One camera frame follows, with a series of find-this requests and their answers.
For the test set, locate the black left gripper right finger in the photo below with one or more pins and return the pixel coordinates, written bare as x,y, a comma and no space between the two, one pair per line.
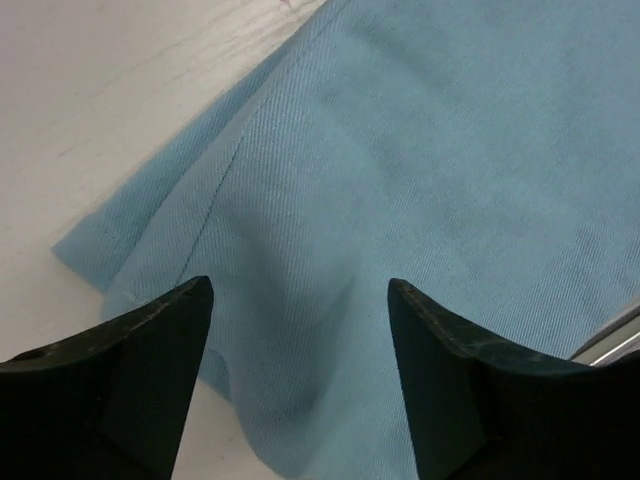
480,406

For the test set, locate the light blue trousers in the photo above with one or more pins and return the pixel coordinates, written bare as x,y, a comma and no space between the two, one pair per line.
485,151

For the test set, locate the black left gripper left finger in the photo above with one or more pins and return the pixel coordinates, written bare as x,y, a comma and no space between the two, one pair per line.
110,402

